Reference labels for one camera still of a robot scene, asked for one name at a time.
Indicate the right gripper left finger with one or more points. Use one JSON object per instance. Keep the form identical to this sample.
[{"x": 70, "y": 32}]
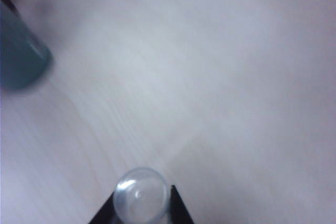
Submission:
[{"x": 107, "y": 214}]

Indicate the teal spray bottle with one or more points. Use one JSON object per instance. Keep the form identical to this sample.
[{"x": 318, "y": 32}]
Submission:
[{"x": 18, "y": 58}]

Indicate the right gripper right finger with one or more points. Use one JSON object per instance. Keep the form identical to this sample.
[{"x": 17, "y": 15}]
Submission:
[{"x": 177, "y": 211}]

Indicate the clear round-bottom tube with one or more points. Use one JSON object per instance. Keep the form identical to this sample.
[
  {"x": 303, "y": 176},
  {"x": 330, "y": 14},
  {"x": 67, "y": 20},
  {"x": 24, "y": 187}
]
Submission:
[{"x": 141, "y": 195}]

